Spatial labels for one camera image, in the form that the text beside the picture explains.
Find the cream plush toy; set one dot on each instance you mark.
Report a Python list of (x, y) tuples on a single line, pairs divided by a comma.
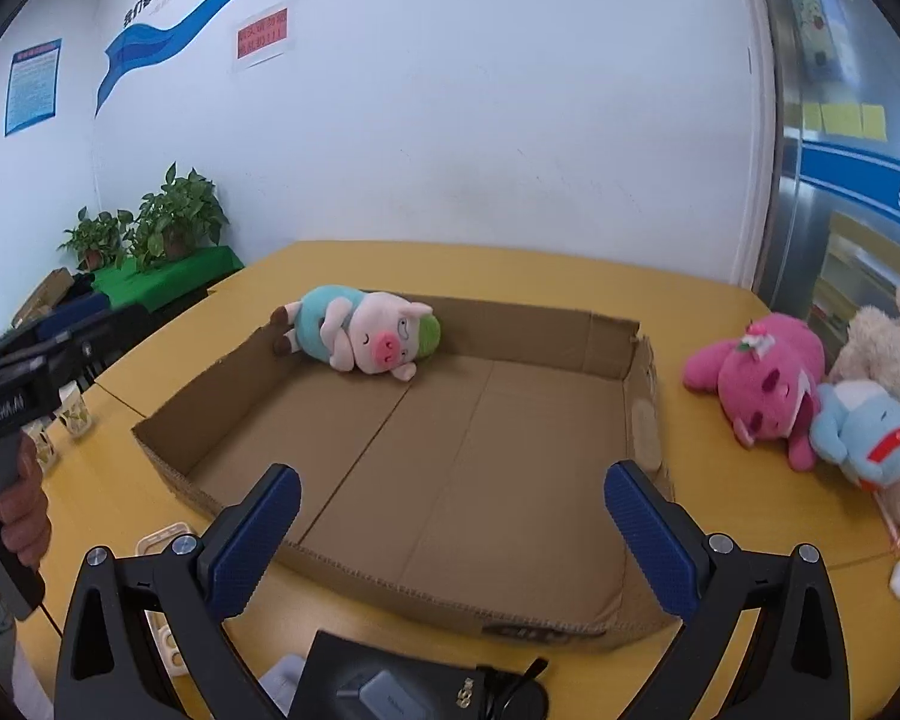
[(877, 345)]

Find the pink bear plush toy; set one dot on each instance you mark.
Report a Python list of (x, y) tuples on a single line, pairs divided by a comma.
[(765, 382)]

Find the small potted plant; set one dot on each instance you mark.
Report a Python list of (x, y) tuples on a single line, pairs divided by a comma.
[(94, 236)]

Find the green tablecloth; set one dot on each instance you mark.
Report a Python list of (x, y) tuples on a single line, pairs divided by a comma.
[(172, 274)]

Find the glass door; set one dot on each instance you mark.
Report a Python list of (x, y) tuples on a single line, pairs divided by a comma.
[(855, 202)]

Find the brown carton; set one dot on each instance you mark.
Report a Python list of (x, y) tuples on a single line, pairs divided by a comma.
[(45, 296)]

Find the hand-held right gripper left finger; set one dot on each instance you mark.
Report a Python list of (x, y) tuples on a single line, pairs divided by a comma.
[(255, 540)]

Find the person's left hand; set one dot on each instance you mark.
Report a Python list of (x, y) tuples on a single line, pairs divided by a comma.
[(26, 510)]

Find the cartoon sheep door poster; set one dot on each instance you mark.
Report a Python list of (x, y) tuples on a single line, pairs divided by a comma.
[(817, 19)]

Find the blue wall poster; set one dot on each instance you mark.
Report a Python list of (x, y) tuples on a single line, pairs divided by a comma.
[(34, 86)]

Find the leaf print paper cup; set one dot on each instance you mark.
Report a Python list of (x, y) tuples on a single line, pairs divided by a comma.
[(73, 411), (45, 448)]

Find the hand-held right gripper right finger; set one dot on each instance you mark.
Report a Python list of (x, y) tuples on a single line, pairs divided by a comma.
[(645, 532)]

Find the large potted plant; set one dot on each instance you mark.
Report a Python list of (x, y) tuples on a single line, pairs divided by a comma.
[(176, 214)]

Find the black product box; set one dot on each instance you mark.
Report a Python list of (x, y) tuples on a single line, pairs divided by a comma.
[(345, 667)]

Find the cream phone case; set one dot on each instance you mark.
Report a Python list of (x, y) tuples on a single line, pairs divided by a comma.
[(161, 536)]

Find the pink pig plush toy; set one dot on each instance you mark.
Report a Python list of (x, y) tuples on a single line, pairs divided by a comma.
[(367, 330)]

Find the white phone stand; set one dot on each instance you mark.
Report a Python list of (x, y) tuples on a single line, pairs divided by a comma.
[(281, 682)]

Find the blue elephant plush toy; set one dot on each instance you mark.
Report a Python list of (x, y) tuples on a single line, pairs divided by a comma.
[(862, 427)]

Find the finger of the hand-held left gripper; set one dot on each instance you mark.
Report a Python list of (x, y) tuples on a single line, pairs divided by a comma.
[(105, 337)]

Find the blue chair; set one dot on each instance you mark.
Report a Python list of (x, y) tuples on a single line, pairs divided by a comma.
[(75, 315)]

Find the cardboard box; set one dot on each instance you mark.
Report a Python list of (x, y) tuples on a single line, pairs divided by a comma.
[(457, 465)]

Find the yellow sticky note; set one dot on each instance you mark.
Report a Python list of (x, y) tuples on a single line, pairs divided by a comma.
[(812, 117), (874, 122), (841, 118)]

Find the blue wave wall decal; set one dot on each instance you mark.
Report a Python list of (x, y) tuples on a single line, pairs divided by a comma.
[(142, 45)]

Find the black sunglasses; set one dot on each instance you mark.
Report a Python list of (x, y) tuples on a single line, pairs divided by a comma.
[(521, 701)]

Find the wooden desktop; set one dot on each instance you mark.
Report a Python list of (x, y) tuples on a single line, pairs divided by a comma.
[(570, 277)]

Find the red wall sign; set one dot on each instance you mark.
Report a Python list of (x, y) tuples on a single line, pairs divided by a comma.
[(262, 34)]

